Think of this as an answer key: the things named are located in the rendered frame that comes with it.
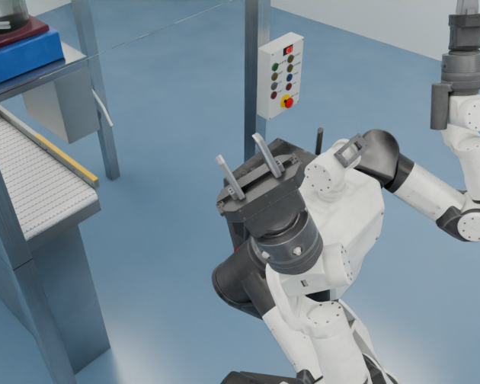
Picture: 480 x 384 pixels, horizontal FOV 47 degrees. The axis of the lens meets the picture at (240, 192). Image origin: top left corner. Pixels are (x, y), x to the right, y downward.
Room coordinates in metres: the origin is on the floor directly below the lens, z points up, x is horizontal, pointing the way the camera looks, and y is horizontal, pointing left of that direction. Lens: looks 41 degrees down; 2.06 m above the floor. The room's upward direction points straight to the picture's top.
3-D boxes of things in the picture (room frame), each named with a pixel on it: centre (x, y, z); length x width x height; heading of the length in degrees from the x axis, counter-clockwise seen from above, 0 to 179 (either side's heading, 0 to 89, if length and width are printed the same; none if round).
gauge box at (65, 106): (1.35, 0.51, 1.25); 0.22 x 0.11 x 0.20; 46
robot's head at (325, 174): (0.87, -0.18, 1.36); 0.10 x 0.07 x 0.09; 140
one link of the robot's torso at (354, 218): (0.91, -0.14, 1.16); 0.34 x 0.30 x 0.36; 140
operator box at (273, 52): (1.74, -0.14, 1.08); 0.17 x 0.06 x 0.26; 136
